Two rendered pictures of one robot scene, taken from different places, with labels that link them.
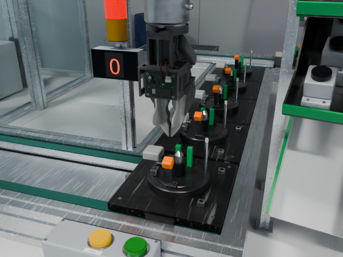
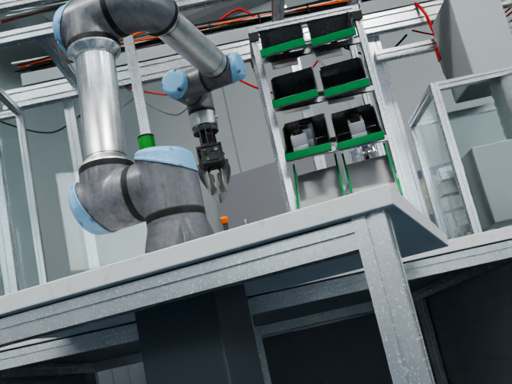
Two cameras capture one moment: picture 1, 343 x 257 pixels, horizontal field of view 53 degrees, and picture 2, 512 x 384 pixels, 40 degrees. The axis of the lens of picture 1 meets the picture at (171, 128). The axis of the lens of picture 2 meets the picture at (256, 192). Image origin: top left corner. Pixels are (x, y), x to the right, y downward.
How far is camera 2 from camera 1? 1.51 m
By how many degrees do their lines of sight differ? 42
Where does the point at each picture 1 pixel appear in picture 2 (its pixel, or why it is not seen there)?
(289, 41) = (276, 139)
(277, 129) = (290, 196)
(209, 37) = not seen: outside the picture
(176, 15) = (211, 117)
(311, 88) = (295, 139)
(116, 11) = not seen: hidden behind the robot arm
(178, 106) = (222, 175)
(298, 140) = (306, 195)
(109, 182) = not seen: hidden behind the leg
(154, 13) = (199, 118)
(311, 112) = (301, 152)
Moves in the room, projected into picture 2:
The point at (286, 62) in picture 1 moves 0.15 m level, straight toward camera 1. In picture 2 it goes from (280, 151) to (279, 135)
